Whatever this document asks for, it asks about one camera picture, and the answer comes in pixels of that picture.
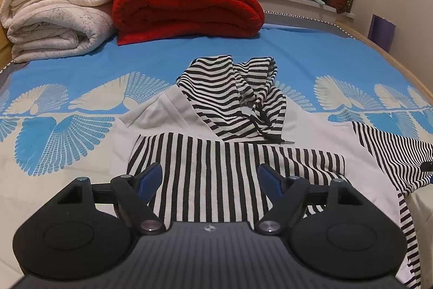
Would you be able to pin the white speckled folded blanket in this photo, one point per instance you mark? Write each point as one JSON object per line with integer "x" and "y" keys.
{"x": 57, "y": 31}

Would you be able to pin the blue white printed bedsheet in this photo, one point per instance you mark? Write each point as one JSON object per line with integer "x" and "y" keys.
{"x": 101, "y": 72}

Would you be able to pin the black white striped hoodie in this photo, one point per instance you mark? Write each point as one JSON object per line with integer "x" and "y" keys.
{"x": 216, "y": 174}

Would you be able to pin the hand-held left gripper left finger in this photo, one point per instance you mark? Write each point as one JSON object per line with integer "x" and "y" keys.
{"x": 151, "y": 178}

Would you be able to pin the purple box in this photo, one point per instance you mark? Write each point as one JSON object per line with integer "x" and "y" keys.
{"x": 382, "y": 31}

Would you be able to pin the white window sill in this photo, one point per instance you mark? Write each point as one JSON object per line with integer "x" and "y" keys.
{"x": 291, "y": 4}

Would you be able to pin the red folded blanket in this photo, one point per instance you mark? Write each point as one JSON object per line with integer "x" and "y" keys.
{"x": 186, "y": 4}

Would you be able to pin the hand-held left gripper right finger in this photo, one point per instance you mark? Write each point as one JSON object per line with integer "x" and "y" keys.
{"x": 270, "y": 178}

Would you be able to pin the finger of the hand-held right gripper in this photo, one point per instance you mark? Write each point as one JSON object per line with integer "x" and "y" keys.
{"x": 427, "y": 168}

